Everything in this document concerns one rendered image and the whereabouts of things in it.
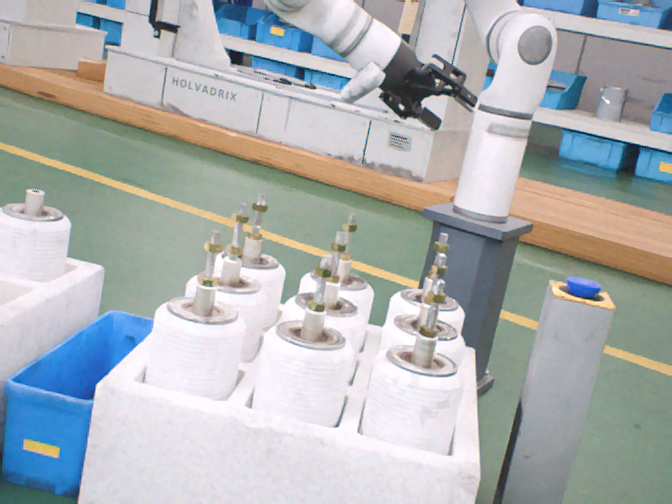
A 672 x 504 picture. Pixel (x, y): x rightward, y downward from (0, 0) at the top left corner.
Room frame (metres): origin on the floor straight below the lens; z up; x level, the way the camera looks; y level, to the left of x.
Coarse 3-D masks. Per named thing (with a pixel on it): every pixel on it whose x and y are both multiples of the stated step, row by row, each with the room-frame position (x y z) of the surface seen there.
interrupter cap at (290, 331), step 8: (288, 320) 0.98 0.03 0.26; (296, 320) 0.98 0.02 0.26; (280, 328) 0.95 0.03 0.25; (288, 328) 0.96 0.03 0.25; (296, 328) 0.97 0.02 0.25; (328, 328) 0.98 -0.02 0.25; (280, 336) 0.93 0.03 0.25; (288, 336) 0.93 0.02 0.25; (296, 336) 0.94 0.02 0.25; (328, 336) 0.96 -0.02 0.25; (336, 336) 0.96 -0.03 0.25; (344, 336) 0.97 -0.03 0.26; (296, 344) 0.92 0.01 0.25; (304, 344) 0.92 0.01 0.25; (312, 344) 0.92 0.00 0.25; (320, 344) 0.93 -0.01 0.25; (328, 344) 0.93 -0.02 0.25; (336, 344) 0.94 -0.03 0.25; (344, 344) 0.94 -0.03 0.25
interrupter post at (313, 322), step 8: (312, 312) 0.94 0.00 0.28; (320, 312) 0.95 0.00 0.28; (304, 320) 0.95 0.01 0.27; (312, 320) 0.94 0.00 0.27; (320, 320) 0.95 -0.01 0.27; (304, 328) 0.95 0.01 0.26; (312, 328) 0.94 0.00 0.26; (320, 328) 0.95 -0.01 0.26; (304, 336) 0.95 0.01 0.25; (312, 336) 0.94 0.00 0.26; (320, 336) 0.95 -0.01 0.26
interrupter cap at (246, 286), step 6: (198, 276) 1.07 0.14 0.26; (216, 276) 1.09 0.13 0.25; (240, 276) 1.11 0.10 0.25; (246, 276) 1.11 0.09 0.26; (240, 282) 1.10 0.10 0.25; (246, 282) 1.09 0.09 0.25; (252, 282) 1.10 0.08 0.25; (222, 288) 1.05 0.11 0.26; (228, 288) 1.05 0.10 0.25; (234, 288) 1.06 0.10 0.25; (240, 288) 1.06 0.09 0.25; (246, 288) 1.07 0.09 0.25; (252, 288) 1.07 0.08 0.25; (258, 288) 1.07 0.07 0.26; (240, 294) 1.05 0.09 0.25; (246, 294) 1.05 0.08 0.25
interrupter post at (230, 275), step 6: (228, 258) 1.08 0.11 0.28; (228, 264) 1.07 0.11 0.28; (234, 264) 1.07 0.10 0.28; (240, 264) 1.08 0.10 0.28; (222, 270) 1.08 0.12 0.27; (228, 270) 1.07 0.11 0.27; (234, 270) 1.07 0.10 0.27; (240, 270) 1.08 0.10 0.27; (222, 276) 1.07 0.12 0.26; (228, 276) 1.07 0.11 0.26; (234, 276) 1.07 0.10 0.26; (222, 282) 1.07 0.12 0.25; (228, 282) 1.07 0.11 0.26; (234, 282) 1.07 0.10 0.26
